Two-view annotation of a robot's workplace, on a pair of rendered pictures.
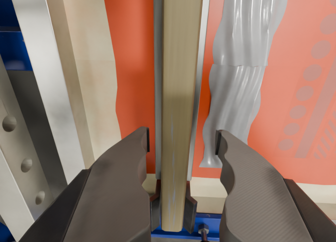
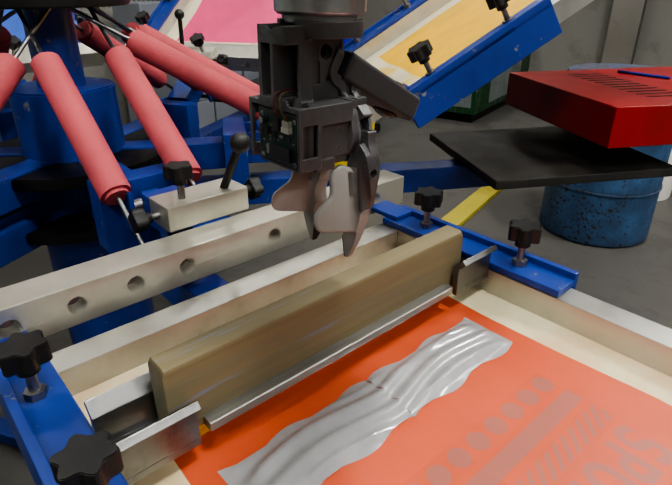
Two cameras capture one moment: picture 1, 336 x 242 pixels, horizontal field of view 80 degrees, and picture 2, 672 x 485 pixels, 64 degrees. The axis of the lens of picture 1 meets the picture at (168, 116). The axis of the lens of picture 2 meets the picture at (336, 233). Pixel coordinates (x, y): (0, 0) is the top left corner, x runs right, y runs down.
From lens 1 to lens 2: 55 cm
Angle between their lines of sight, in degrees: 83
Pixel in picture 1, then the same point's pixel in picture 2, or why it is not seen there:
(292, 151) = not seen: outside the picture
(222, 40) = (388, 371)
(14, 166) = (144, 267)
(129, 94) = not seen: hidden behind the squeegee
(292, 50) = (448, 422)
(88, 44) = not seen: hidden behind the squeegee
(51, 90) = (234, 288)
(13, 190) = (109, 270)
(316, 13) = (485, 408)
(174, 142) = (295, 298)
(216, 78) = (356, 389)
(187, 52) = (363, 272)
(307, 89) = (444, 472)
